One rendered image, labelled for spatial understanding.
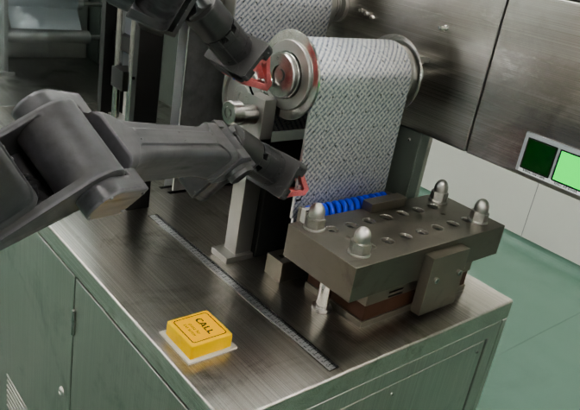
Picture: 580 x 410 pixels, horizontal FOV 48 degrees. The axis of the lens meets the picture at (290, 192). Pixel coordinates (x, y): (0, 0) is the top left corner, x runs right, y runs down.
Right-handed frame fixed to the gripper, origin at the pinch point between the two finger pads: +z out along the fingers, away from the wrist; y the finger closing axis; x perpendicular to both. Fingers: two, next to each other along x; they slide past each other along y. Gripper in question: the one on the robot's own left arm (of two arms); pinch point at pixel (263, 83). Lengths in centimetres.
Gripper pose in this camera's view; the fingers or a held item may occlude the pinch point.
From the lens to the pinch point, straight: 107.1
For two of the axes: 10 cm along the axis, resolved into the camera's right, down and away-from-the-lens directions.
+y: 6.6, 4.4, -6.0
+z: 4.4, 4.3, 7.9
